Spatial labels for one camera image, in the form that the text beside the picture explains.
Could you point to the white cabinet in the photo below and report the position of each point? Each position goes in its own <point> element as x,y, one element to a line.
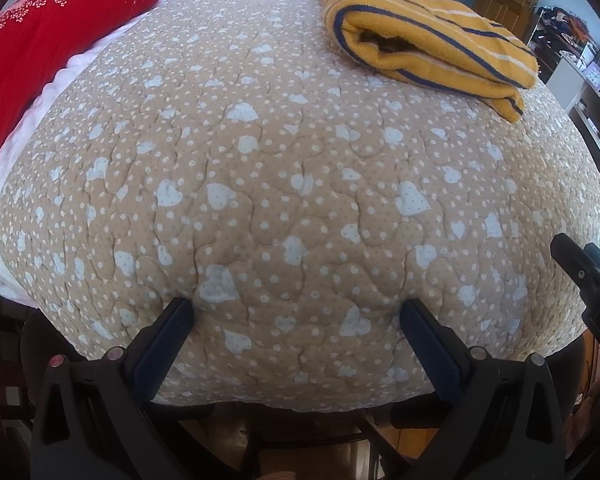
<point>570,82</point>

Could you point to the cluttered dark shelf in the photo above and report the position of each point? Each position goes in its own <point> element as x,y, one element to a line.
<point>562,27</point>

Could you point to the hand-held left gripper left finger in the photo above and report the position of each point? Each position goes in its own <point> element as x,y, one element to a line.
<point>160,345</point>

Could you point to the beige heart print quilt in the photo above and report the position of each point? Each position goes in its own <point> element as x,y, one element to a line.
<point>300,200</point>

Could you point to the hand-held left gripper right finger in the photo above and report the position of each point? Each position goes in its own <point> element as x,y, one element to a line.
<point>432,347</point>

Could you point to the yellow striped sweater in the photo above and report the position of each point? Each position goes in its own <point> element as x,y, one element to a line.
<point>430,35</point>

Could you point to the white fluffy blanket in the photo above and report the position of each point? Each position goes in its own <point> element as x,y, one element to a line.
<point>10,170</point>

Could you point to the red patterned pillow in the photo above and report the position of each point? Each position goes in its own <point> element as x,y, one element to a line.
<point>35,40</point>

